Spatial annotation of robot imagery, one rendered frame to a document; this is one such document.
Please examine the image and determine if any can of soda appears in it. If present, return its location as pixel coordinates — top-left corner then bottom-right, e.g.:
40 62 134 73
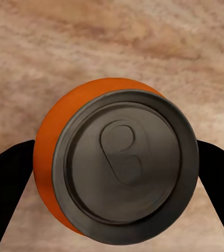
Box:
33 78 200 245

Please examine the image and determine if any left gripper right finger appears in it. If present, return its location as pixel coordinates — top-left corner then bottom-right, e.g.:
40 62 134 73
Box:
197 140 224 226

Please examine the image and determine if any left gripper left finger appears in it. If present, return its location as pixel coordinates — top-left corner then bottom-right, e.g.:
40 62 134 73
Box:
0 140 35 242

